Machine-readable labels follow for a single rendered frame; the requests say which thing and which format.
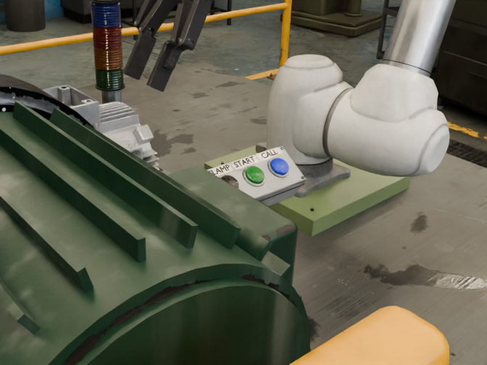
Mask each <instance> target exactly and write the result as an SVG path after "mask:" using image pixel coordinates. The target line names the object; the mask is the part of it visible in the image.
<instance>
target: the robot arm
mask: <svg viewBox="0 0 487 365"><path fill-rule="evenodd" d="M213 1H214V0H145V1H144V3H143V5H142V7H141V9H140V11H139V13H138V16H137V18H136V20H135V22H134V24H133V25H134V27H136V28H137V29H138V32H139V35H138V38H137V40H136V43H135V45H134V47H133V50H132V52H131V54H130V57H129V59H128V62H127V64H126V66H125V69H124V71H123V74H125V75H128V76H130V77H133V78H135V79H136V80H140V78H141V75H142V73H143V70H144V68H145V66H146V63H147V62H148V59H149V57H150V54H151V52H152V49H153V48H154V45H155V43H156V41H157V39H156V37H155V36H154V35H155V34H156V32H157V31H158V29H159V28H160V26H161V25H162V23H163V22H164V21H165V19H166V18H167V16H168V14H169V13H170V12H171V10H172V8H173V7H174V6H175V5H178V8H177V11H176V15H175V21H174V25H173V29H172V35H171V38H170V40H168V41H166V42H165V43H164V45H163V47H162V50H161V52H160V54H159V57H158V59H157V61H156V64H155V65H154V69H153V70H152V72H151V75H150V77H149V80H148V82H147V85H148V86H149V87H152V88H154V89H157V90H158V91H161V92H164V90H165V87H166V85H167V82H168V80H169V79H170V76H171V74H172V71H173V70H174V69H175V66H176V64H177V61H178V60H179V57H180V55H181V53H182V51H185V50H186V49H189V50H191V51H192V50H194V48H195V46H196V43H197V41H198V39H199V36H200V33H201V30H202V28H203V26H204V22H205V20H206V18H207V15H208V12H209V9H210V7H211V5H212V2H213ZM455 2H456V0H402V1H401V5H400V7H399V11H398V14H397V16H396V20H395V23H394V26H393V29H392V31H391V35H390V38H389V40H388V44H387V47H386V50H385V53H384V55H383V59H382V62H381V64H377V65H375V66H374V67H372V68H370V69H369V70H368V71H366V73H365V75H364V77H363V78H362V79H361V80H360V82H359V83H358V85H357V86H356V88H353V87H351V86H350V85H349V84H348V83H346V82H345V81H343V73H342V71H341V70H340V68H339V67H338V65H337V64H336V63H335V62H332V61H331V60H330V59H329V58H327V57H326V56H321V55H314V54H305V55H298V56H293V57H291V58H289V59H288V60H287V61H286V62H285V64H284V65H283V66H282V67H280V69H279V70H278V73H277V75H276V76H275V79H274V81H273V84H272V87H271V91H270V96H269V101H268V108H267V124H266V139H267V143H258V144H257V145H256V152H257V153H261V152H263V151H268V150H270V149H273V148H277V147H279V146H282V147H284V149H285V150H286V152H287V153H288V155H289V156H290V157H291V159H292V160H293V161H294V163H295V165H296V166H297V167H298V168H299V170H300V171H301V173H302V174H303V176H304V177H305V178H306V181H305V182H304V185H302V186H301V187H300V189H298V191H297V192H296V193H295V195H294V196H296V197H298V198H304V197H307V196H308V195H309V194H310V193H311V192H313V191H315V190H317V189H320V188H322V187H324V186H326V185H329V184H331V183H334V182H335V181H337V180H340V179H344V178H348V177H350V173H351V170H350V169H349V168H347V167H343V166H341V165H338V164H335V163H333V159H337V160H339V161H341V162H343V163H344V164H348V165H350V166H352V167H355V168H357V169H361V170H364V171H366V172H371V173H373V174H377V175H382V176H392V177H414V176H419V175H425V174H428V173H430V172H432V171H433V170H434V169H435V168H436V167H437V166H438V165H439V164H440V163H441V161H442V159H443V157H444V155H445V153H446V150H447V148H448V145H449V125H448V122H447V121H446V118H445V116H444V114H443V113H442V112H440V111H438V110H437V98H438V91H437V88H436V85H435V83H434V81H433V80H432V79H431V78H430V74H431V72H432V69H433V65H434V63H435V60H436V57H437V54H438V51H439V49H440V46H441V42H442V40H443V37H444V33H445V31H446V28H447V25H448V23H449V19H450V17H451V13H452V10H453V8H454V4H455ZM142 21H143V22H142ZM150 28H151V30H150ZM178 38H179V39H178ZM188 39H190V40H188Z"/></svg>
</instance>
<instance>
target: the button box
mask: <svg viewBox="0 0 487 365"><path fill-rule="evenodd" d="M275 158H281V159H283V160H285V161H286V162H287V164H288V167H289V169H288V172H287V174H285V175H279V174H277V173H275V172H274V171H273V170H272V168H271V166H270V162H271V161H272V160H273V159H275ZM251 166H255V167H259V168H260V169H261V170H262V171H263V172H264V174H265V179H264V181H263V182H262V183H260V184H254V183H252V182H250V181H249V180H248V179H247V177H246V174H245V171H246V170H247V168H248V167H251ZM207 171H209V172H211V173H212V174H214V175H216V176H218V177H219V178H221V177H222V176H224V175H230V176H233V177H234V178H236V179H237V181H238V189H239V190H242V191H243V192H245V193H246V194H248V195H250V196H251V197H253V198H255V199H257V200H258V201H260V202H262V203H263V204H265V205H266V206H271V205H273V204H276V203H278V202H280V201H283V200H286V199H288V198H291V197H293V196H294V195H295V193H296V192H297V191H298V189H300V187H301V186H302V185H304V182H305V181H306V178H305V177H304V176H303V174H302V173H301V171H300V170H299V168H298V167H297V166H296V165H295V163H294V161H293V160H292V159H291V157H290V156H289V155H288V153H287V152H286V150H285V149H284V147H282V146H279V147H277V148H273V149H270V150H268V151H263V152H261V153H258V154H255V155H252V156H248V157H246V158H243V159H239V160H237V161H232V162H230V163H227V164H224V165H221V166H218V167H215V168H212V169H208V170H207Z"/></svg>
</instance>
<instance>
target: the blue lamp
mask: <svg viewBox="0 0 487 365"><path fill-rule="evenodd" d="M120 14H121V13H120V2H119V3H117V4H110V5H101V4H93V3H92V2H91V16H92V18H91V19H92V25H94V26H96V27H101V28H111V27H117V26H119V25H121V15H120Z"/></svg>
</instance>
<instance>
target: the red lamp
mask: <svg viewBox="0 0 487 365"><path fill-rule="evenodd" d="M92 28H93V29H92V31H93V32H92V33H93V46H95V47H96V48H98V49H116V48H119V47H121V46H122V34H121V33H122V32H121V25H119V26H117V27H111V28H101V27H96V26H94V25H92Z"/></svg>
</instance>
